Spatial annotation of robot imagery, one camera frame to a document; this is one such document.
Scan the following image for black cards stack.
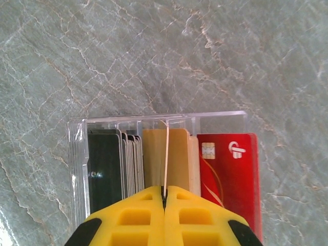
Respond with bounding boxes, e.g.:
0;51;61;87
87;129;122;216

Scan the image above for red credit cards stack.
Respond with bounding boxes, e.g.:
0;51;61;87
197;132;264;243

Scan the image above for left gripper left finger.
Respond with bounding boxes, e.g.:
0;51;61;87
64;186;165;246

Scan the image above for silver grey cards stack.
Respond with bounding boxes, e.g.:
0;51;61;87
120;132;146;200

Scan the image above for beige cards stack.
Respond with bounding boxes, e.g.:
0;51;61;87
142;128;201;196

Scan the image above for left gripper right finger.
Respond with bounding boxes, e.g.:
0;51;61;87
163;186;264;246

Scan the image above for pale thin plastic card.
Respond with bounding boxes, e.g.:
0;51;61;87
160;120;170;199

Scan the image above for clear acrylic card organizer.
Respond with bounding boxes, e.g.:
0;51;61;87
66;110;264;246

